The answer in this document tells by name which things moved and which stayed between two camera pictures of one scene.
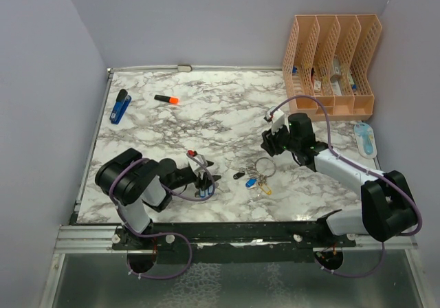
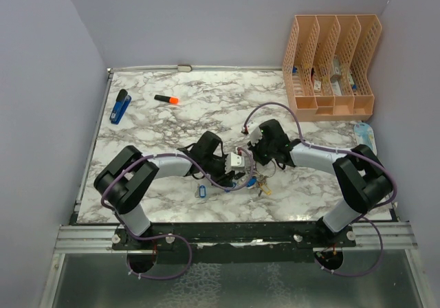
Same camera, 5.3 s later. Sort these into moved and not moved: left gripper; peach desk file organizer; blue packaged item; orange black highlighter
Moved: left gripper
Not moved: blue packaged item; orange black highlighter; peach desk file organizer
